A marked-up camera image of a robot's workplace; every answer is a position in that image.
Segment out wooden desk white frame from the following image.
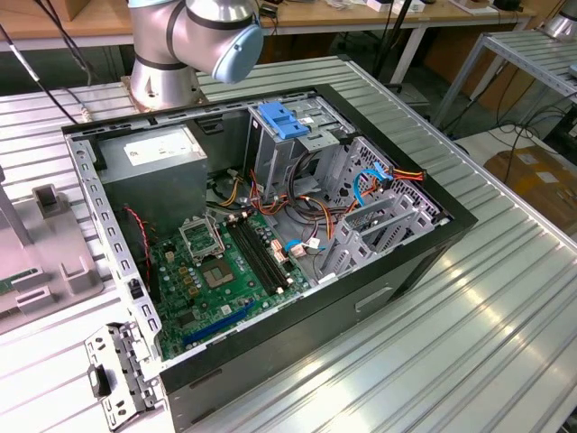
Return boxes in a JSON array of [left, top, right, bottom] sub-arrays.
[[0, 0, 537, 87]]

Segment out blue plastic drive latch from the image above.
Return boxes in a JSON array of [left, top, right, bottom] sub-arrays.
[[259, 102, 312, 141]]

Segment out grey metal drive cage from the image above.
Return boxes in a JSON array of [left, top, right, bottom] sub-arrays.
[[246, 97, 357, 204]]

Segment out metal slat side table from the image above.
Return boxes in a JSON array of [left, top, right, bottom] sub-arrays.
[[431, 30, 577, 132]]

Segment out blue wire with white label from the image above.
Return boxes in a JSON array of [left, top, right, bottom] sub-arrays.
[[286, 237, 325, 259]]

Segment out red black fan wire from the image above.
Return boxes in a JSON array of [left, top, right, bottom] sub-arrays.
[[122, 205, 154, 267]]

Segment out green motherboard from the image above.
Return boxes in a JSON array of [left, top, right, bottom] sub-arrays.
[[148, 209, 312, 362]]

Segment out coloured power wire black plug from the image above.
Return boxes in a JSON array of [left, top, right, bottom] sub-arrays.
[[360, 166, 428, 202]]

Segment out black RAM slot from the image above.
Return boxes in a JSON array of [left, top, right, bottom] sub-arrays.
[[226, 217, 278, 297], [237, 216, 289, 291], [232, 216, 283, 294], [243, 214, 294, 289]]

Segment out metal socket cover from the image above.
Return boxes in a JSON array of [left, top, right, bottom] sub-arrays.
[[179, 215, 225, 266]]

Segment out small cardboard box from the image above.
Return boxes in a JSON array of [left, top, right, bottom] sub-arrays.
[[62, 0, 91, 23]]

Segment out black case fan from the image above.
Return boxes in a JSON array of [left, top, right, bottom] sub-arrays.
[[120, 205, 162, 304]]

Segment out grey power supply unit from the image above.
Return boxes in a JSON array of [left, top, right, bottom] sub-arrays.
[[96, 124, 209, 235]]

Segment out yellow black power wires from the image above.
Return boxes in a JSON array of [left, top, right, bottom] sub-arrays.
[[209, 167, 248, 209]]

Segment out green RAM stick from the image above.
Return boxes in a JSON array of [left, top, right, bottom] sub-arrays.
[[0, 269, 40, 294]]

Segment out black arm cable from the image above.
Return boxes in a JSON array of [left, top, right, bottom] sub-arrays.
[[0, 22, 82, 125]]

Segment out large flat cardboard box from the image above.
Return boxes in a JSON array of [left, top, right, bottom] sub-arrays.
[[484, 144, 577, 231]]

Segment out grey metal disk bay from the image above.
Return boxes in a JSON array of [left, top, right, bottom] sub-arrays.
[[315, 193, 437, 285]]

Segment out black open PC case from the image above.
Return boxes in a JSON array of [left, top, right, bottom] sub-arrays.
[[60, 83, 479, 433]]

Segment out thin cable with metal plug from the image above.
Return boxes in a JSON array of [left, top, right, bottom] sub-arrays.
[[65, 86, 90, 122]]

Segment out blue data wire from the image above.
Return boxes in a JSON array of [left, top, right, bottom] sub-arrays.
[[353, 163, 392, 213]]

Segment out hinged metal slot bracket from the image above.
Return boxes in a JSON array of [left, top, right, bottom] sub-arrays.
[[84, 320, 166, 432]]

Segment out CPU socket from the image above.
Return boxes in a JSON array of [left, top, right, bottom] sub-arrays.
[[200, 256, 238, 292]]

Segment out black tripod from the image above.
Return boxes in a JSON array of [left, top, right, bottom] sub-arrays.
[[371, 0, 418, 89]]

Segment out blue expansion slot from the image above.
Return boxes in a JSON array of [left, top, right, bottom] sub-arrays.
[[182, 300, 257, 348]]

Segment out coloured power wire bundle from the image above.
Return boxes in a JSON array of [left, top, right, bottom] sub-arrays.
[[245, 152, 362, 243]]

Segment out grey parts rack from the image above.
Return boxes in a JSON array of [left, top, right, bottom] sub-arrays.
[[0, 166, 119, 335]]

